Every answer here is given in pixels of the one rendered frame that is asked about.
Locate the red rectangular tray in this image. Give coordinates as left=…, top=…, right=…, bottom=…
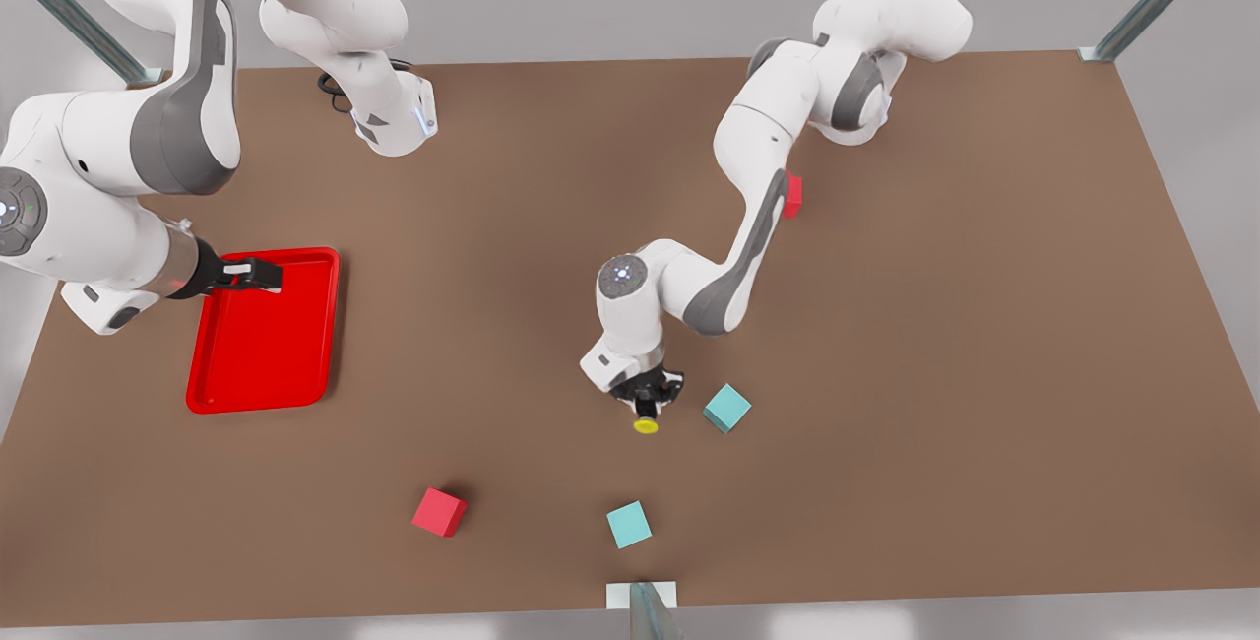
left=186, top=247, right=342, bottom=416

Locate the black cable loop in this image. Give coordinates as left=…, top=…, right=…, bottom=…
left=316, top=58, right=415, bottom=115

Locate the teal cube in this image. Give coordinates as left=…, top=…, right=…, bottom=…
left=605, top=500, right=654, bottom=551
left=703, top=383, right=753, bottom=435

